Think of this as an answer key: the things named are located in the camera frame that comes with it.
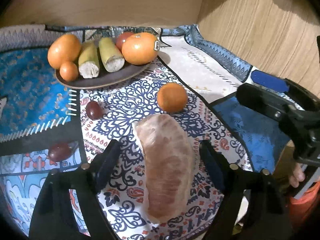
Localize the large orange with sticker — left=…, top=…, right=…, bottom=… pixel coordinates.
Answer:
left=121, top=32, right=160, bottom=66

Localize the red tomato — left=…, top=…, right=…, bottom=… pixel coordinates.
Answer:
left=116, top=31, right=134, bottom=51

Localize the green sugarcane piece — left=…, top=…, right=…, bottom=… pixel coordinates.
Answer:
left=78, top=41, right=100, bottom=79
left=98, top=37, right=125, bottom=73

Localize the person's right hand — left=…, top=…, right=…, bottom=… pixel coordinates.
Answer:
left=289, top=163, right=305, bottom=188

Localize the dark brown plate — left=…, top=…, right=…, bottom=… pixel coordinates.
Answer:
left=55, top=55, right=151, bottom=89

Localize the dark red jujube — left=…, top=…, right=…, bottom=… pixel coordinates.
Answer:
left=86, top=101, right=103, bottom=120
left=48, top=142, right=73, bottom=162

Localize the patchwork patterned bedspread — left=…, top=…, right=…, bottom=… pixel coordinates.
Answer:
left=1, top=25, right=291, bottom=239

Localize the peeled pomelo segment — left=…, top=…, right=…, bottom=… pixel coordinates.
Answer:
left=133, top=114, right=195, bottom=224

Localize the wooden headboard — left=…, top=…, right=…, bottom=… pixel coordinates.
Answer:
left=1, top=0, right=203, bottom=27

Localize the small tangerine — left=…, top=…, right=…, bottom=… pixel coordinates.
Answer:
left=157, top=82, right=188, bottom=113
left=59, top=61, right=79, bottom=82

